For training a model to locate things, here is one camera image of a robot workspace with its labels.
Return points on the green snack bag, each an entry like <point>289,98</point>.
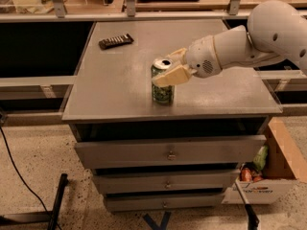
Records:
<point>259,161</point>

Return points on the grey drawer cabinet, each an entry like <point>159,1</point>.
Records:
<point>111,99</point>

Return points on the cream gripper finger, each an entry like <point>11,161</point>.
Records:
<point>178,56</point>
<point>177,75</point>

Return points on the black tool handle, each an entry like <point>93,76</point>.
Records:
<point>253,220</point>

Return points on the bottom grey drawer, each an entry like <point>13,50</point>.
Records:
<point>161,202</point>

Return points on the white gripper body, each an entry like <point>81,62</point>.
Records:
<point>200,58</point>

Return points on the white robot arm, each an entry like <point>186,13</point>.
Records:
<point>275,31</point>

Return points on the green soda can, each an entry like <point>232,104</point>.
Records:
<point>161,95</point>

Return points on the top grey drawer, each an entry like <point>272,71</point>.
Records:
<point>166,152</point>

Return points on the middle grey drawer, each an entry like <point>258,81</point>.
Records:
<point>164,181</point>

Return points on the cardboard box with snacks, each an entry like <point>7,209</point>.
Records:
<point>285,167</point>

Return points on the chocolate rxbar wrapper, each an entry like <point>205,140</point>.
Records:
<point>115,41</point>

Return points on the grey drawer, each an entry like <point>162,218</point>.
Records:
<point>166,152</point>
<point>164,181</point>
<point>161,202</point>

